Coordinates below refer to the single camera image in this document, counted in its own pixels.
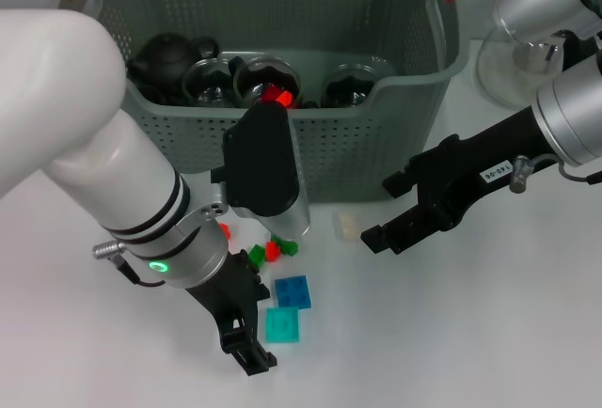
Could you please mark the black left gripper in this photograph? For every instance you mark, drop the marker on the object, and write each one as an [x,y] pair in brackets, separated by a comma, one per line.
[230,286]

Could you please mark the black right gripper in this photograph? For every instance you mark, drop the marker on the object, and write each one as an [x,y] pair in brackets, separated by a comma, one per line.
[470,168]

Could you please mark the teal square building plate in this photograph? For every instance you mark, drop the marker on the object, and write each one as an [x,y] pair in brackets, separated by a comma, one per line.
[283,325]

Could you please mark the cream long building brick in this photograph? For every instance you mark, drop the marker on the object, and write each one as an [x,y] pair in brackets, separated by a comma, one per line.
[347,227]

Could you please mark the blue square building plate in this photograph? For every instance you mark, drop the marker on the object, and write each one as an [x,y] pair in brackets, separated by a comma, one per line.
[292,291]

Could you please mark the small red building brick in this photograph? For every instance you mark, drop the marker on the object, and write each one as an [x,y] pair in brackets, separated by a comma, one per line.
[226,230]
[272,252]

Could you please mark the bright red slope brick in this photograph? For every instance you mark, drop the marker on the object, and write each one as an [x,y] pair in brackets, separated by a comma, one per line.
[285,98]

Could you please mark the dark red curved brick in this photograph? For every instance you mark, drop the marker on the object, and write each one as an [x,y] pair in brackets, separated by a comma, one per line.
[269,94]

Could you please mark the grey-green perforated storage bin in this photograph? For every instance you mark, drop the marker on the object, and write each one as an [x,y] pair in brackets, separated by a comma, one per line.
[376,145]

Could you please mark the small green building brick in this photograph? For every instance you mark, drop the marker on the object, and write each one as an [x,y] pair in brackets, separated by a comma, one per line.
[257,254]

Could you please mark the long green building brick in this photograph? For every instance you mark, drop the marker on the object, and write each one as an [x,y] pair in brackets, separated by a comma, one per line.
[288,246]

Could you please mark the glass pitcher black lid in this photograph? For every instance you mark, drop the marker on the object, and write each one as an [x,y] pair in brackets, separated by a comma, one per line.
[498,74]

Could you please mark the black clay teapot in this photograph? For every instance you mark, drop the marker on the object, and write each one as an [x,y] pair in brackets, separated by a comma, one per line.
[164,58]

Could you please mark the left wrist camera housing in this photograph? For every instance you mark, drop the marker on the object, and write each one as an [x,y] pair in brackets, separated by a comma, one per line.
[263,163]

